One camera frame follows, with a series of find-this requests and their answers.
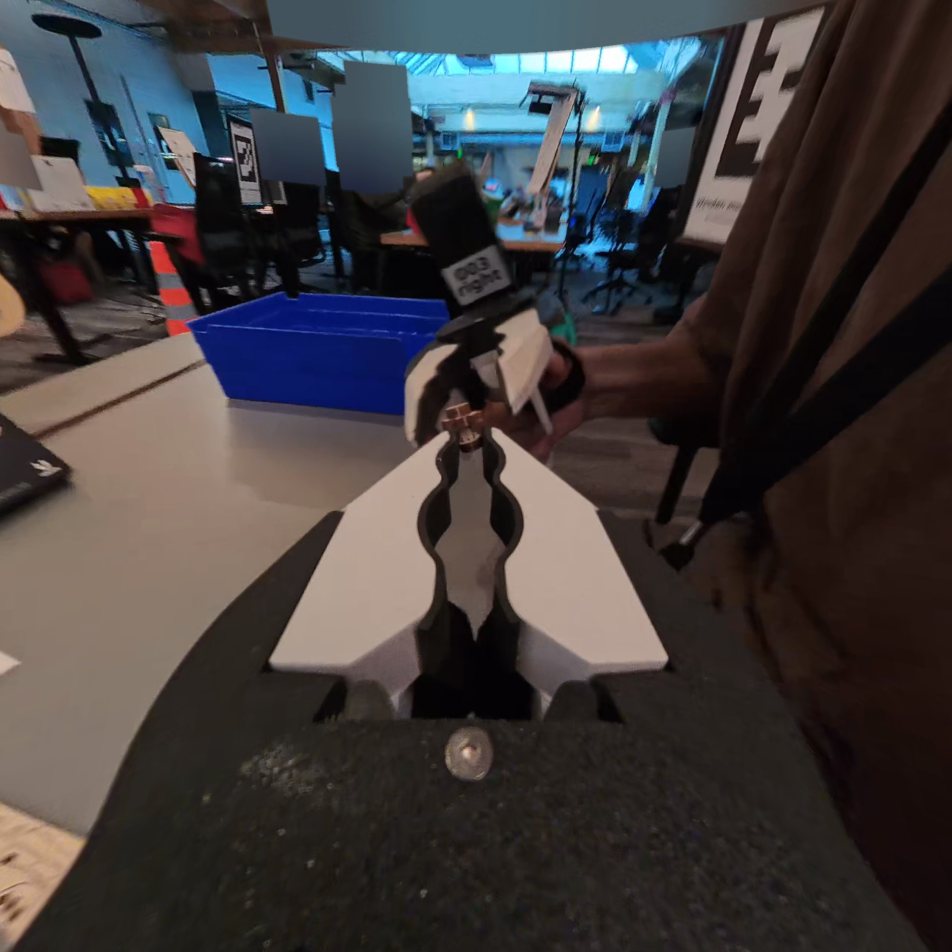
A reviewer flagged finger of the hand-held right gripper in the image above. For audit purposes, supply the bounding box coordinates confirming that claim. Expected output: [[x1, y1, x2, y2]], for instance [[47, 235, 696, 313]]
[[404, 344, 458, 449], [473, 350, 516, 419]]

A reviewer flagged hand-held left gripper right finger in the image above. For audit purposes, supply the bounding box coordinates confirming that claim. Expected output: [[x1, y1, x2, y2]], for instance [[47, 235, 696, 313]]
[[482, 431, 669, 716]]

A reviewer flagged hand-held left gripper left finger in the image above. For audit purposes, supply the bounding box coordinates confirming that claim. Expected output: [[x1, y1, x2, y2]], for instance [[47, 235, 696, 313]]
[[269, 431, 453, 716]]

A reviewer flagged small brass fitting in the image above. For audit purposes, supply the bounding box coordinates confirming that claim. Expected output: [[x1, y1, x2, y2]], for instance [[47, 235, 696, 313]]
[[442, 402, 489, 453]]

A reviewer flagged person's right forearm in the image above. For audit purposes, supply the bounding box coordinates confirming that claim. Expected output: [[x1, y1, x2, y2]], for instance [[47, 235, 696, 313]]
[[580, 297, 737, 447]]

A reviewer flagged grey desk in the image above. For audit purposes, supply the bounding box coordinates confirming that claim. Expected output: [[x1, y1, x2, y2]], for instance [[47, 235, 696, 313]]
[[0, 331, 670, 835]]

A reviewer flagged person's right hand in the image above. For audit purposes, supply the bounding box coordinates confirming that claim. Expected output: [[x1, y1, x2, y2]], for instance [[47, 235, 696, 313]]
[[492, 338, 596, 464]]

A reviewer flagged blue plastic bin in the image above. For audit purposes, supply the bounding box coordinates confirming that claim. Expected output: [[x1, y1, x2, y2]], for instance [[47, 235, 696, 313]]
[[186, 292, 452, 416]]

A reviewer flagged small marker poster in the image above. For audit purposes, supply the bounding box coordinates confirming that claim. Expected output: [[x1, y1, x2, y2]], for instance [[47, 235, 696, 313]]
[[227, 115, 266, 206]]

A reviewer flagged black office chair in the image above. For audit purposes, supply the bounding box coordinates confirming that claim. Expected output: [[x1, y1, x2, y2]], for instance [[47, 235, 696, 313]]
[[192, 152, 257, 315]]

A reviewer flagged orange traffic cone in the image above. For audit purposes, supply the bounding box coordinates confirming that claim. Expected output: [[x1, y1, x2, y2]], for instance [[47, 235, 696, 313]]
[[149, 239, 197, 337]]

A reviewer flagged large marker board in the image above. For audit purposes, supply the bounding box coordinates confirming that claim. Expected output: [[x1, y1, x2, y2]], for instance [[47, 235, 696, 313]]
[[680, 13, 828, 246]]

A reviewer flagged red bag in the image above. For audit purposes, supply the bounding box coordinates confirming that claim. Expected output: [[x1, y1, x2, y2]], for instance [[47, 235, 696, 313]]
[[39, 256, 95, 306]]

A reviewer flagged dark wooden table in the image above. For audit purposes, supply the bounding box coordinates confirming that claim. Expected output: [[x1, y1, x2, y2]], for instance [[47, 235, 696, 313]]
[[0, 207, 161, 367]]

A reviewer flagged black floor lamp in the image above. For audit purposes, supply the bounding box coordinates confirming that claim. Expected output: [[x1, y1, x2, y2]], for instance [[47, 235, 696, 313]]
[[31, 13, 142, 188]]

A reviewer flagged white cardboard box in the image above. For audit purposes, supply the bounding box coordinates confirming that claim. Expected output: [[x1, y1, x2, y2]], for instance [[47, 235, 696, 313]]
[[30, 155, 95, 214]]

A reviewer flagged black shoulder strap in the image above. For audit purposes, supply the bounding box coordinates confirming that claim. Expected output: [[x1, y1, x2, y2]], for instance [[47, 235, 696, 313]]
[[653, 112, 952, 572]]

